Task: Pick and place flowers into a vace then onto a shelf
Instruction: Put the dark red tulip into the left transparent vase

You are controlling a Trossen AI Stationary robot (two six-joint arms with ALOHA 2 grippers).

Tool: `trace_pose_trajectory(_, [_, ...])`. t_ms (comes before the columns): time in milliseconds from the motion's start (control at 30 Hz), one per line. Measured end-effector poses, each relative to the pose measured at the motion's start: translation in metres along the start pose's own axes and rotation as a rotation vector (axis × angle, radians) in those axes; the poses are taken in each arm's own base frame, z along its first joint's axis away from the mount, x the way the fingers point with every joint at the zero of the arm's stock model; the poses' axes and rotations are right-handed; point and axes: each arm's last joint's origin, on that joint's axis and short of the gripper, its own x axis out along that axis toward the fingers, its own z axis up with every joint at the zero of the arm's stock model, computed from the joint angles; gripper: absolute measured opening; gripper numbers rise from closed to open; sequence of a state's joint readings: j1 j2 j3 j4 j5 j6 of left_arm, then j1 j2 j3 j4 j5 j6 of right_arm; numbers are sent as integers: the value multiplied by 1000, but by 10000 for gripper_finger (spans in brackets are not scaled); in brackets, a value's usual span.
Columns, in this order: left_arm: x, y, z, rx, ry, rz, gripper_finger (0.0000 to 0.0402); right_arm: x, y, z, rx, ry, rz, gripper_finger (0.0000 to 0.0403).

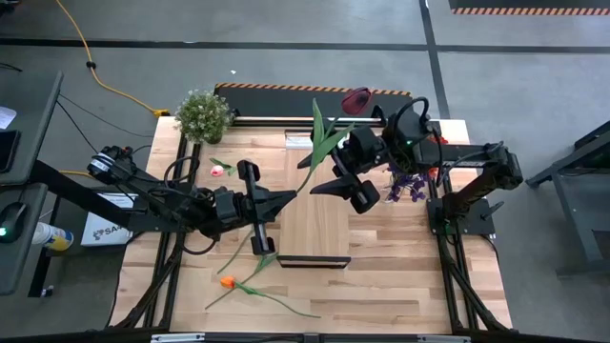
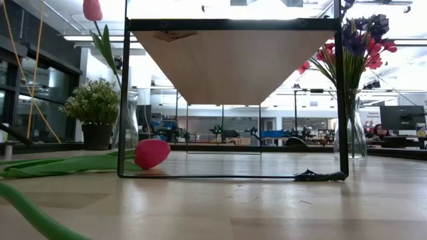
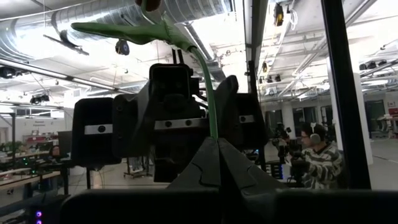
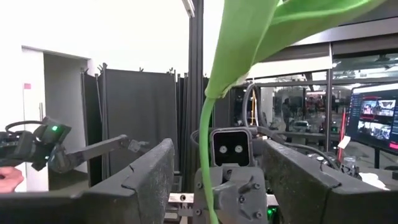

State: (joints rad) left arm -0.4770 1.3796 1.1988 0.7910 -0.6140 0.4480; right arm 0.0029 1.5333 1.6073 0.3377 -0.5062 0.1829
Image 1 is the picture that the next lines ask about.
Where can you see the dark metal bench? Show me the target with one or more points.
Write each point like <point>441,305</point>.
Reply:
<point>586,228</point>

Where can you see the silver metal bracket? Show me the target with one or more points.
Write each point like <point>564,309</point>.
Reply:
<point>176,338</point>
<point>443,339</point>

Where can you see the white yellow spray bottle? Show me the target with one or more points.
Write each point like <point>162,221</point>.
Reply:
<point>52,236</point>

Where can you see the pink artificial tulip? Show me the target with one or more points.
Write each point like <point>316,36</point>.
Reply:
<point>217,170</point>

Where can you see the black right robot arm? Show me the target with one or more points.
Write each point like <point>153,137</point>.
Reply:
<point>472,162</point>

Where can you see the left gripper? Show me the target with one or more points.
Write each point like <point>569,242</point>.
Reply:
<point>233,212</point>

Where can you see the white paper sheet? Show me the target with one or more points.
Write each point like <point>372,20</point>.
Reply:
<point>5,116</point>

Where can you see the black aluminium table frame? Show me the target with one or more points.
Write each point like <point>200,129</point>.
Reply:
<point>267,123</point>

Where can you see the black smartphone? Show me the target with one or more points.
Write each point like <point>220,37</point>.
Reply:
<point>7,150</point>

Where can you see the black diagonal beam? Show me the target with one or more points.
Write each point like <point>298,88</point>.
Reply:
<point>71,195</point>

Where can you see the white printed cardboard box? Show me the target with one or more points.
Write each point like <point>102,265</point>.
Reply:
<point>105,233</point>

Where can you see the maroon artificial tulip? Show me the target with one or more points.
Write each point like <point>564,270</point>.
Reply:
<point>356,100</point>

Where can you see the orange artificial tulip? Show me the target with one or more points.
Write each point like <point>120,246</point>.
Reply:
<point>228,282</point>

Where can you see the black computer mouse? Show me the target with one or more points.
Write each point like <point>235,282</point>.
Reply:
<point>12,221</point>

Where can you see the black front crossbeam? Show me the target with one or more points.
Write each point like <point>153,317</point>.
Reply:
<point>262,339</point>

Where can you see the yellow artificial tulip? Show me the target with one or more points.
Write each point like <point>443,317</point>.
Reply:
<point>238,248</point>

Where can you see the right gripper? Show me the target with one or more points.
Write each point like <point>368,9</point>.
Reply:
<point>367,145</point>

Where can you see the red artificial tulip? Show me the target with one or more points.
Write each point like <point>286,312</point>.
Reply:
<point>265,259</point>

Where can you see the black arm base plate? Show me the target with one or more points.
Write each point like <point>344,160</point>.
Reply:
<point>143,227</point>
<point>481,226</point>

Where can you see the black mat orange striped edge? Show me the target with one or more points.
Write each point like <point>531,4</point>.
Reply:
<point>524,5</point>
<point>267,102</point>

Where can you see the purple artificial flower bunch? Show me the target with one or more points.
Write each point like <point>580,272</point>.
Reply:
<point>407,183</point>

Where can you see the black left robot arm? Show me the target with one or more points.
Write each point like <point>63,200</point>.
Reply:
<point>138,186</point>

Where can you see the black desk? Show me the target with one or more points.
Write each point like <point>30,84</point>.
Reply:
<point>19,267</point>
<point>33,119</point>

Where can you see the potted green plant white blossoms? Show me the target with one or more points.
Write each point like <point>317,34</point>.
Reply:
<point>204,116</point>

